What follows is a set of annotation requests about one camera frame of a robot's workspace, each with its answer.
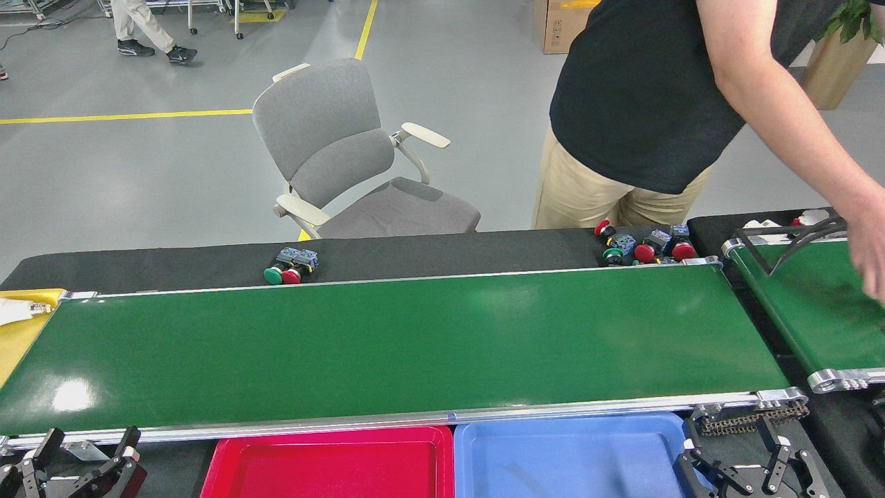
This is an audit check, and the blue plastic tray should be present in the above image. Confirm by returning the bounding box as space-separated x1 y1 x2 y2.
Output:
453 412 713 498

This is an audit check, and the grey office chair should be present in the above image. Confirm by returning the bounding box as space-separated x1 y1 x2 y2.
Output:
252 57 481 241

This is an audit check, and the person's left hand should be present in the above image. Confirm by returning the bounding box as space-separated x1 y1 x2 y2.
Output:
845 197 885 305

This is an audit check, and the white plastic part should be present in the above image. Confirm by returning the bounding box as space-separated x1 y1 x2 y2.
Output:
0 299 55 327

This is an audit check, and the walking person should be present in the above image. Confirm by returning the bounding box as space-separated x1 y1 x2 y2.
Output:
111 0 199 66

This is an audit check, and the yellow plastic bin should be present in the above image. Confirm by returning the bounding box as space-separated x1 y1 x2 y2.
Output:
0 288 68 388

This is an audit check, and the short green conveyor belt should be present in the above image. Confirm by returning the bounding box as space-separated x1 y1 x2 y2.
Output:
721 232 885 394

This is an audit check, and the silver conveyor mounting bracket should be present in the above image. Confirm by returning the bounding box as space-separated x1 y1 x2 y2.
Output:
61 441 104 463

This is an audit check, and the red plastic tray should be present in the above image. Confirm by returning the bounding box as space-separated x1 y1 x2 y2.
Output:
201 425 456 498

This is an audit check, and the black floor cable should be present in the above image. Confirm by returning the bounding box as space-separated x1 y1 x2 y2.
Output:
0 15 80 50

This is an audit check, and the brown cardboard box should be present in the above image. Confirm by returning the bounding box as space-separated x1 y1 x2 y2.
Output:
534 0 601 55

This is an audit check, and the long green conveyor belt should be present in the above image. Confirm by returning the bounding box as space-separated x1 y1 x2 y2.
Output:
0 256 810 454

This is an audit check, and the potted plant gold pot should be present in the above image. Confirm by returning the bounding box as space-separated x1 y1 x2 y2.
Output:
801 0 885 111

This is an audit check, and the black conveyor guide bracket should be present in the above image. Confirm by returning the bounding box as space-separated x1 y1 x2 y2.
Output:
734 214 850 277

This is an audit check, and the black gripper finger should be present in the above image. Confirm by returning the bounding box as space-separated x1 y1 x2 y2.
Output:
757 417 830 498
674 438 737 498
0 427 66 498
69 425 147 498

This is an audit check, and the black conveyor drive chain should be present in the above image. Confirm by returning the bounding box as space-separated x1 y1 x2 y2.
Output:
698 401 811 436

